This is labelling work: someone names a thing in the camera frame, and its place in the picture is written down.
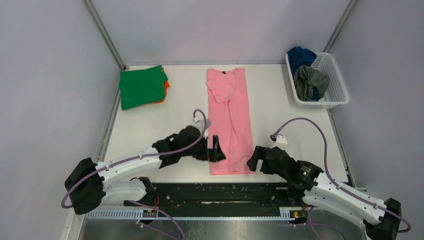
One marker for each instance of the white plastic laundry basket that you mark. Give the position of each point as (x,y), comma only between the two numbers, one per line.
(336,93)

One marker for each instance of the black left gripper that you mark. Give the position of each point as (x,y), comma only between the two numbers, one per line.
(209,150)

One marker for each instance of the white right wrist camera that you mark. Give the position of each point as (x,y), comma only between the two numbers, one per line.
(279,141)

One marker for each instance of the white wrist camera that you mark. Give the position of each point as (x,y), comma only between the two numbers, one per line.
(202,125)
(279,141)

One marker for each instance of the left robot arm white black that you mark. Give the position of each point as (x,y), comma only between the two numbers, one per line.
(91,184)

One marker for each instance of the aluminium frame rail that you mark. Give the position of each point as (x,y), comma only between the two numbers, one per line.
(218,215)

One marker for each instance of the grey t shirt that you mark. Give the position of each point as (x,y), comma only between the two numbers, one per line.
(310,83)

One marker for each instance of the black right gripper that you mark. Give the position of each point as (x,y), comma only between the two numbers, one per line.
(262,157)

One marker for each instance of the green folded t shirt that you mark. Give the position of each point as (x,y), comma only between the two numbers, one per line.
(138,87)

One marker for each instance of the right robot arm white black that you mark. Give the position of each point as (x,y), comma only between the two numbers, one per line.
(308,184)

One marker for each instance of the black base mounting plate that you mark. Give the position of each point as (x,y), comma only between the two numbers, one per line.
(218,198)

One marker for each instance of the orange folded t shirt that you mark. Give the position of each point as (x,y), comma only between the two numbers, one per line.
(161,78)

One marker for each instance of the dark blue t shirt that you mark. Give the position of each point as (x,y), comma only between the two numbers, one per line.
(298,56)

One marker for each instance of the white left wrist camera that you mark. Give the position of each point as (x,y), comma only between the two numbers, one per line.
(202,125)

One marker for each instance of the pink t shirt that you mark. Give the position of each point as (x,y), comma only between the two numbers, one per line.
(229,113)

